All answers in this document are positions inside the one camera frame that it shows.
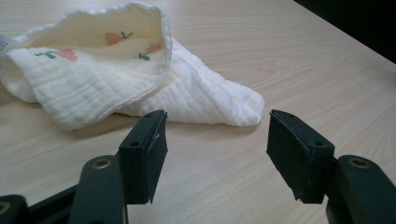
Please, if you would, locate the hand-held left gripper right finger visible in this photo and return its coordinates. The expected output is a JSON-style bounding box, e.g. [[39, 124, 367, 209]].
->
[[266, 108, 336, 205]]

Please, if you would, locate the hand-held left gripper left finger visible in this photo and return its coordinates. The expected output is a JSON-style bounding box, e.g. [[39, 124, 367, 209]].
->
[[119, 109, 169, 205]]

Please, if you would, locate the white flower print muslin cloth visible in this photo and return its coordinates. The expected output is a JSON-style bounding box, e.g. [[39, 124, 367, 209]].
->
[[0, 1, 266, 132]]

